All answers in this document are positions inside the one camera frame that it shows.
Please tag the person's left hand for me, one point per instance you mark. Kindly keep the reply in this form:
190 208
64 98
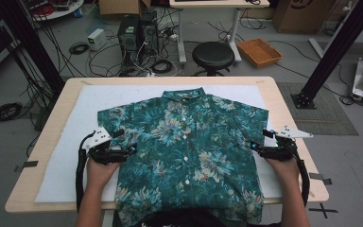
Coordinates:
100 175

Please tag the round white table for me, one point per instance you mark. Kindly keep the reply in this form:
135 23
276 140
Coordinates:
60 11

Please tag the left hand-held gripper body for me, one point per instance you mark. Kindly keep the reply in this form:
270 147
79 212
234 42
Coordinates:
104 151

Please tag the grey floor mat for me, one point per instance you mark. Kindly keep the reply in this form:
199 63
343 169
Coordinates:
324 119

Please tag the large brown cardboard box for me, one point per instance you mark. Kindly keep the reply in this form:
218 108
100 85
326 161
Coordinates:
302 15

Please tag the black round stool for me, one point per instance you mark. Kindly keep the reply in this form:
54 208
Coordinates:
213 55

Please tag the teal floral short-sleeved shirt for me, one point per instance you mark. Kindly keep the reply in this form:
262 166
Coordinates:
176 142

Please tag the orange woven basket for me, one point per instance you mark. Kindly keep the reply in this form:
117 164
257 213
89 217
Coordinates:
259 52

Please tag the black tape cross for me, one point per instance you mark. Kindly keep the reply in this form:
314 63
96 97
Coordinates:
324 210

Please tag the small white box device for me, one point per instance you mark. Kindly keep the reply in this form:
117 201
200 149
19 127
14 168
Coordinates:
96 38

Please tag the dark tape strip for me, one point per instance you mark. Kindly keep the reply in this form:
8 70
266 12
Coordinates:
28 164
319 178

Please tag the black computer tower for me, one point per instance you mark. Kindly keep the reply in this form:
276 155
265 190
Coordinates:
128 38
149 34

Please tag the person's right hand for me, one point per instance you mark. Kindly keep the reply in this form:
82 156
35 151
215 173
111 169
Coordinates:
286 171

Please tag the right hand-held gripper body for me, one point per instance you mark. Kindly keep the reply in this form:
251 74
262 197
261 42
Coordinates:
280 153

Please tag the black metal stand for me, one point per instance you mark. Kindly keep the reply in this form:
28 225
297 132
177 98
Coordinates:
31 44
334 53

